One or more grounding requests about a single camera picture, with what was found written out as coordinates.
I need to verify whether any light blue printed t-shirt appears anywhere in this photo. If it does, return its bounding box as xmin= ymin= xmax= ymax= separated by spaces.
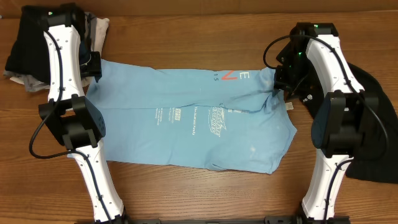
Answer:
xmin=86 ymin=60 xmax=297 ymax=174

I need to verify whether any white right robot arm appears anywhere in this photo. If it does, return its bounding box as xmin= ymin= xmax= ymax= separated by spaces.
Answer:
xmin=264 ymin=22 xmax=388 ymax=223

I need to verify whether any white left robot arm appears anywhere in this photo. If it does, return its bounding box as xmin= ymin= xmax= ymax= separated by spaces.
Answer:
xmin=37 ymin=3 xmax=128 ymax=223

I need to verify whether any grey folded garment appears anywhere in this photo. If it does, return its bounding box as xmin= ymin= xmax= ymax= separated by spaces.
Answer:
xmin=3 ymin=11 xmax=98 ymax=93

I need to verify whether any black folded garment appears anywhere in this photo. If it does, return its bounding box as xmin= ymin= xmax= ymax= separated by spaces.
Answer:
xmin=5 ymin=3 xmax=85 ymax=84

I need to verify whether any black garment on right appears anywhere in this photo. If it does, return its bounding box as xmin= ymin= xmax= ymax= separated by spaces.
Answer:
xmin=287 ymin=59 xmax=397 ymax=184

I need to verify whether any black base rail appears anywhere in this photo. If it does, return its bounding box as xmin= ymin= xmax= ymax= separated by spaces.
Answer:
xmin=125 ymin=215 xmax=351 ymax=224

